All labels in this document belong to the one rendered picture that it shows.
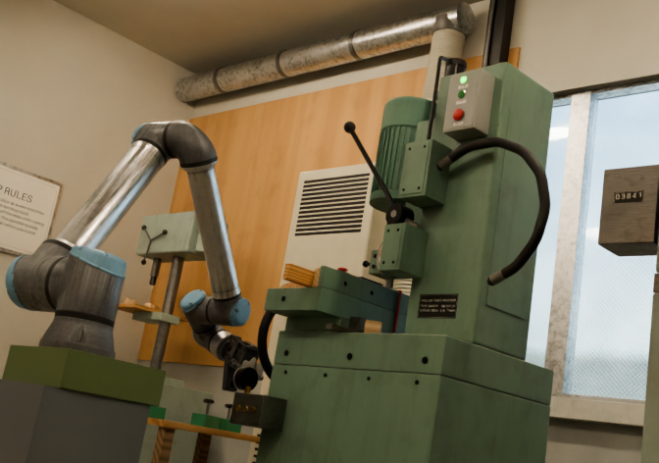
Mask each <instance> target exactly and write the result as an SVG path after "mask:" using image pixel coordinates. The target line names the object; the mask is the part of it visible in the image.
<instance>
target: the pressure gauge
mask: <svg viewBox="0 0 659 463"><path fill-rule="evenodd" d="M233 383H234V385H235V387H236V388H237V389H239V390H244V393H250V390H252V389H253V388H254V387H255V386H256V384H257V383H258V375H257V372H256V371H255V370H254V369H253V368H250V367H240V368H238V369H237V370H236V371H235V373H234V376H233Z"/></svg>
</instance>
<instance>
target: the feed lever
mask: <svg viewBox="0 0 659 463"><path fill-rule="evenodd" d="M343 128H344V130H345V132H347V133H350V134H351V135H352V137H353V139H354V141H355V142H356V144H357V146H358V148H359V150H360V151H361V153H362V155H363V157H364V159H365V160H366V162H367V164H368V166H369V167H370V169H371V171H372V173H373V175H374V176H375V178H376V180H377V182H378V183H379V185H380V188H381V190H382V191H383V193H384V195H385V197H386V198H387V200H388V202H389V204H390V206H389V208H388V209H387V211H386V215H385V219H386V221H387V223H388V224H389V225H392V224H402V223H406V224H409V225H411V226H413V227H416V228H419V227H420V226H419V225H418V224H417V223H415V222H414V218H415V215H414V211H413V210H412V209H411V208H408V207H406V206H404V205H402V204H400V203H395V202H394V200H393V198H392V196H391V195H390V193H389V191H388V189H387V188H386V186H385V184H384V182H383V181H382V179H381V177H380V175H379V173H378V171H377V169H376V167H375V166H374V164H373V162H372V160H371V159H370V157H369V155H368V153H367V152H366V150H365V148H364V146H363V145H362V143H361V141H360V139H359V138H358V136H357V134H356V132H355V128H356V126H355V124H354V123H353V122H346V123H345V124H344V126H343Z"/></svg>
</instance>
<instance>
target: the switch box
mask: <svg viewBox="0 0 659 463"><path fill-rule="evenodd" d="M461 77H467V81H466V82H465V83H461V81H460V79H461ZM494 83H495V77H494V76H493V75H491V74H490V73H488V72H487V71H485V70H484V69H477V70H473V71H468V72H464V73H461V74H457V75H453V76H451V77H450V83H449V90H448V97H447V104H446V111H445V119H444V126H443V133H444V134H446V135H448V136H450V137H451V138H453V139H455V140H463V139H469V138H474V137H480V136H486V135H488V129H489V121H490V113H491V105H492V97H493V89H494ZM464 84H467V85H468V87H465V88H460V89H458V87H459V85H464ZM461 90H465V91H466V96H465V97H464V98H463V99H459V98H458V93H459V91H461ZM465 99H466V103H462V104H457V105H456V102H457V101H460V100H465ZM456 109H462V110H463V117H462V118H461V119H460V120H458V121H456V120H454V119H453V113H454V111H455V110H456ZM462 121H463V125H459V126H453V124H454V123H457V122H462Z"/></svg>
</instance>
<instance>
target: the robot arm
mask: <svg viewBox="0 0 659 463"><path fill-rule="evenodd" d="M131 138H132V142H131V148H130V149H129V150H128V152H127V153H126V154H125V155H124V157H123V158H122V159H121V160H120V162H119V163H118V164H117V165H116V166H115V168H114V169H113V170H112V171H111V172H110V174H109V175H108V176H107V177H105V179H104V180H103V181H102V182H101V184H100V185H99V186H98V187H97V188H96V190H95V191H94V192H93V193H92V194H91V196H90V197H89V198H88V199H87V200H86V202H85V203H84V204H83V205H82V207H81V208H80V209H79V210H78V211H77V213H76V214H75V215H74V216H73V218H72V219H71V220H70V221H69V223H68V224H67V225H66V226H65V227H64V229H63V230H62V231H61V232H60V233H59V235H58V236H57V237H56V238H48V239H45V240H44V241H43V242H42V243H41V245H40V246H39V247H38V248H37V249H36V251H35V252H34V253H33V254H32V255H29V254H26V255H23V256H20V257H18V258H16V259H15V260H14V261H13V262H12V264H11V265H10V266H9V268H8V270H7V273H6V279H5V285H6V288H7V293H8V295H9V297H10V299H11V300H12V301H13V303H14V304H16V305H17V306H18V307H20V308H23V309H26V310H29V311H41V312H54V313H55V316H54V320H53V322H52V323H51V325H50V326H49V328H48V329H47V331H46V332H45V334H44V335H43V337H42V339H41V340H40V342H39V344H38V346H43V347H60V348H70V349H72V348H73V349H75V350H79V351H83V352H88V353H92V354H96V355H100V356H105V357H109V358H113V359H115V356H116V352H115V348H114V338H113V329H114V325H115V321H116V316H117V312H118V308H119V303H120V299H121V295H122V290H123V286H124V282H125V278H126V270H127V263H126V261H125V260H124V259H122V258H120V257H118V256H116V255H113V254H110V253H107V252H104V251H101V250H98V249H99V248H100V247H101V245H102V244H103V243H104V241H105V240H106V239H107V237H108V236H109V235H110V234H111V232H112V231H113V230H114V228H115V227H116V226H117V225H118V223H119V222H120V221H121V219H122V218H123V217H124V215H125V214H126V213H127V211H128V210H129V209H130V207H131V206H132V205H133V204H134V202H135V201H136V200H137V198H138V197H139V196H140V195H141V193H142V192H143V191H144V189H145V188H146V187H147V185H148V184H149V183H150V182H151V181H152V180H153V179H154V177H155V176H156V175H157V174H158V172H159V171H160V170H161V169H162V168H163V167H164V166H165V165H166V163H167V162H168V161H169V160H170V159H178V160H179V164H180V167H181V168H182V169H184V170H185V171H186V172H187V177H188V181H189V186H190V191H191V195H192V200H193V204H194V209H195V214H196V218H197V223H198V228H199V231H200V236H201V241H202V245H203V250H204V255H205V259H206V264H207V269H208V273H209V278H210V283H211V287H212V291H213V296H206V293H205V292H204V291H203V290H201V289H196V290H193V291H191V292H189V293H188V294H187V295H186V296H185V297H184V298H183V299H182V300H181V302H180V307H181V310H182V313H184V315H185V317H186V319H187V321H188V323H189V325H190V326H191V328H192V329H193V337H194V339H195V341H196V342H197V343H198V344H199V345H200V346H202V347H204V348H205V349H207V350H208V351H209V352H210V353H212V354H213V355H214V356H215V357H217V358H218V359H219V360H221V361H225V365H224V376H223V387H222V389H223V390H226V391H231V392H234V391H237V388H236V387H235V385H234V383H233V376H234V373H235V371H236V370H237V369H238V368H240V367H250V368H253V369H254V370H255V371H256V372H257V375H258V381H262V380H263V379H264V376H263V371H264V370H263V368H262V365H261V363H258V364H257V361H258V358H259V355H258V347H257V346H256V345H254V344H252V343H251V342H249V341H248V342H247V341H246V340H244V341H243V340H242V339H241V337H240V336H238V335H234V334H231V333H230V332H228V331H227V330H225V329H224V328H223V327H222V326H231V327H240V326H243V325H244V324H245V323H246V322H247V321H248V319H249V316H250V312H251V307H250V303H249V301H248V300H247V299H246V298H242V296H241V291H240V288H239V285H238V280H237V275H236V271H235V267H234V262H233V257H232V252H231V247H230V242H229V238H228V229H227V224H226V219H225V214H224V209H223V205H222V200H221V195H220V191H219V186H218V181H217V176H216V172H215V165H216V163H217V162H218V156H217V152H216V149H215V147H214V145H213V143H212V141H211V140H210V139H209V137H208V136H207V135H206V134H205V133H204V132H203V131H202V130H201V129H200V128H199V127H197V126H195V125H194V124H192V123H190V122H187V121H182V120H177V121H168V122H149V123H146V124H142V125H140V126H139V127H137V128H136V129H135V131H134V132H133V134H132V137H131Z"/></svg>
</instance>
